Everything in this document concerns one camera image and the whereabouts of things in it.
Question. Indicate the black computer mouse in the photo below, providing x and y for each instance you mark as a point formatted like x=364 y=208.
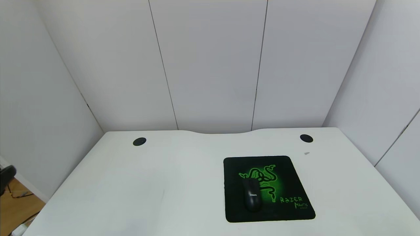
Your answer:
x=252 y=198

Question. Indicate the left robot arm black grey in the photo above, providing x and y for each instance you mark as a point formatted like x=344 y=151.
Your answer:
x=6 y=175

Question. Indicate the black green Razer mouse pad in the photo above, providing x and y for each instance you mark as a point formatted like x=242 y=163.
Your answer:
x=288 y=183

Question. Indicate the white power strip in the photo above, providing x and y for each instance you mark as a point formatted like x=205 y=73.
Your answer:
x=19 y=230

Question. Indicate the white partition base rail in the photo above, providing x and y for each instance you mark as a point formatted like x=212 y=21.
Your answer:
x=29 y=187

